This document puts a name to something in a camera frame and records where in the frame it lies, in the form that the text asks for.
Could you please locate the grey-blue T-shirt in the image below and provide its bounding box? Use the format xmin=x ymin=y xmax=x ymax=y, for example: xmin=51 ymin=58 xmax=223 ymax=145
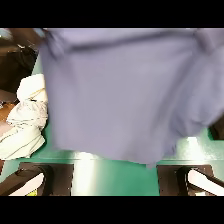
xmin=37 ymin=28 xmax=224 ymax=169

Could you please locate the white garment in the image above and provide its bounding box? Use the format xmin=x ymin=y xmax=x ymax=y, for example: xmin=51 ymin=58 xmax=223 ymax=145
xmin=0 ymin=73 xmax=49 ymax=161

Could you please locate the black garment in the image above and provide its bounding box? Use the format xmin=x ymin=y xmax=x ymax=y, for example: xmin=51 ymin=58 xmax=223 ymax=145
xmin=0 ymin=42 xmax=38 ymax=94

